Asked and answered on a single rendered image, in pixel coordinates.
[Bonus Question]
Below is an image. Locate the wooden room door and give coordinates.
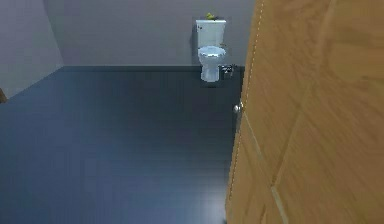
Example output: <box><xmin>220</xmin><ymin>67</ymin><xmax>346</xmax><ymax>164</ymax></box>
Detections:
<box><xmin>225</xmin><ymin>0</ymin><xmax>384</xmax><ymax>224</ymax></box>

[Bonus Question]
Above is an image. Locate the white toilet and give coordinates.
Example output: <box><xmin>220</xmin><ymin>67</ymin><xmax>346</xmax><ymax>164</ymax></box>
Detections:
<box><xmin>195</xmin><ymin>19</ymin><xmax>228</xmax><ymax>83</ymax></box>

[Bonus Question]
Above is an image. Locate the black small bin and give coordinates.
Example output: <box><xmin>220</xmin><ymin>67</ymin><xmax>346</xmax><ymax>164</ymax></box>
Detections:
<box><xmin>220</xmin><ymin>63</ymin><xmax>238</xmax><ymax>80</ymax></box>

